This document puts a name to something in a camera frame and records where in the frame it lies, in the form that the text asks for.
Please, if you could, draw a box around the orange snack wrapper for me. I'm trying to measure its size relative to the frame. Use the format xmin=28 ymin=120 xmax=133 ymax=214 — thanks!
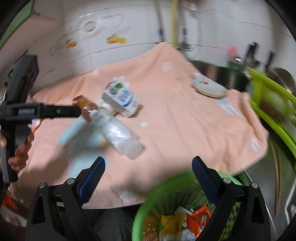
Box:
xmin=187 ymin=205 xmax=212 ymax=238

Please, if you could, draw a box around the yellow snack wrapper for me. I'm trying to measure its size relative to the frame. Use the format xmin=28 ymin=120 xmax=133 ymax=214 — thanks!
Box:
xmin=160 ymin=213 xmax=187 ymax=238

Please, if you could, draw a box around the white milk carton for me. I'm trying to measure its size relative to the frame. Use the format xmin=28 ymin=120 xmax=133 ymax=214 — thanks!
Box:
xmin=102 ymin=76 xmax=140 ymax=118

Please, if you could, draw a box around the clear plastic bottle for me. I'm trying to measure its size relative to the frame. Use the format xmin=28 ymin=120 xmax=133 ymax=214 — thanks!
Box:
xmin=89 ymin=108 xmax=144 ymax=160

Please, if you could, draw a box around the white paper cup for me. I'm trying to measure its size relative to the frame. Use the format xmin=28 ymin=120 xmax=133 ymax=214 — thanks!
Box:
xmin=94 ymin=98 xmax=117 ymax=116

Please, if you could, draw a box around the green trash basket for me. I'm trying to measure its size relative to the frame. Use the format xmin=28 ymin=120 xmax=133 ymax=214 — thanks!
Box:
xmin=131 ymin=170 xmax=243 ymax=241

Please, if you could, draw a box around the person's left hand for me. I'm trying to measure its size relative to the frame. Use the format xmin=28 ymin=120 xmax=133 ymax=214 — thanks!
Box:
xmin=9 ymin=133 xmax=34 ymax=172

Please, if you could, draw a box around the amber plastic bottle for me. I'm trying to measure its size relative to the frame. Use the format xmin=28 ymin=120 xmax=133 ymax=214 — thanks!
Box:
xmin=72 ymin=95 xmax=98 ymax=122

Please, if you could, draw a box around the wooden chopstick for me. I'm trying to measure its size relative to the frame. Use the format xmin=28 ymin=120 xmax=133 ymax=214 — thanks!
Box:
xmin=269 ymin=140 xmax=281 ymax=216

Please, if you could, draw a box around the green dish rack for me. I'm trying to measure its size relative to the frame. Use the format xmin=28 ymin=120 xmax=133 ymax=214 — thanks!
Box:
xmin=247 ymin=68 xmax=295 ymax=155

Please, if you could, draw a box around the peach flowered towel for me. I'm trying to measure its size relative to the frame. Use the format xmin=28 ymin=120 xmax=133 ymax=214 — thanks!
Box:
xmin=10 ymin=43 xmax=268 ymax=209

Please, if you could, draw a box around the white saucer plate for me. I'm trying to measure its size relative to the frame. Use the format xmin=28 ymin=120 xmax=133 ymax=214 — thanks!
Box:
xmin=191 ymin=79 xmax=228 ymax=98

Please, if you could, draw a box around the steel pot lid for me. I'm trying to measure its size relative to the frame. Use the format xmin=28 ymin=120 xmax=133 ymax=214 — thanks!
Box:
xmin=266 ymin=68 xmax=295 ymax=96

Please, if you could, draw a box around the cleaver with wooden handle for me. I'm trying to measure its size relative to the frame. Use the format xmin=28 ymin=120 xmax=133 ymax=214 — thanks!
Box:
xmin=259 ymin=100 xmax=295 ymax=138

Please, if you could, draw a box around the metal braided hose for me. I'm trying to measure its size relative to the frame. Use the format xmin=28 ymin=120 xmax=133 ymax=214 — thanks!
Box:
xmin=178 ymin=0 xmax=194 ymax=52
xmin=153 ymin=0 xmax=166 ymax=43

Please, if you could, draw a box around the yellow gas hose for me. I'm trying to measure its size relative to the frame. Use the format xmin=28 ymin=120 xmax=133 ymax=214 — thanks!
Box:
xmin=170 ymin=0 xmax=180 ymax=46

